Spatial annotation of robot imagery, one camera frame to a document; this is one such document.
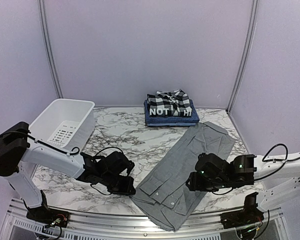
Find aluminium frame rail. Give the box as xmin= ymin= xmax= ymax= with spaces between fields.
xmin=0 ymin=197 xmax=291 ymax=240

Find left wall aluminium profile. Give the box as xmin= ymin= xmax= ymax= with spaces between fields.
xmin=37 ymin=0 xmax=64 ymax=99

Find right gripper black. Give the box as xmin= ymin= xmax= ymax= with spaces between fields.
xmin=186 ymin=172 xmax=231 ymax=192

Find black shirt white letters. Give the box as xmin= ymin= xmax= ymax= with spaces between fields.
xmin=148 ymin=106 xmax=192 ymax=117

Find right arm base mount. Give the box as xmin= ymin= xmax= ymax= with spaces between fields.
xmin=220 ymin=192 xmax=264 ymax=229

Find wall aluminium profile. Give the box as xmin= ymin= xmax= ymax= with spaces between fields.
xmin=226 ymin=0 xmax=260 ymax=114
xmin=37 ymin=0 xmax=64 ymax=99

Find grey long sleeve shirt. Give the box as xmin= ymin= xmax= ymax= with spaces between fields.
xmin=131 ymin=121 xmax=236 ymax=231

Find right wall aluminium profile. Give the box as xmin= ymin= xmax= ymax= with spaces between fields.
xmin=226 ymin=0 xmax=260 ymax=114

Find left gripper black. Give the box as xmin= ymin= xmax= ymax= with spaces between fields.
xmin=100 ymin=172 xmax=136 ymax=196

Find black white plaid shirt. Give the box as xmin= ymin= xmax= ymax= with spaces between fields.
xmin=147 ymin=89 xmax=191 ymax=109

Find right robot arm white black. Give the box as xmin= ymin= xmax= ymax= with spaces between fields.
xmin=185 ymin=152 xmax=300 ymax=211

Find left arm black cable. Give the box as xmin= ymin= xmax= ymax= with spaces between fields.
xmin=0 ymin=129 xmax=131 ymax=196

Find white plastic bin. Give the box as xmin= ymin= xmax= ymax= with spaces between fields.
xmin=29 ymin=98 xmax=95 ymax=151

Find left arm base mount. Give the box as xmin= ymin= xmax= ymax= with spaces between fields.
xmin=23 ymin=190 xmax=70 ymax=228

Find blue checked folded shirt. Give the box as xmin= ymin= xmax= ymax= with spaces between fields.
xmin=143 ymin=99 xmax=200 ymax=127

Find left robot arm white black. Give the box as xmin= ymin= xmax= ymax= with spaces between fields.
xmin=0 ymin=121 xmax=136 ymax=223

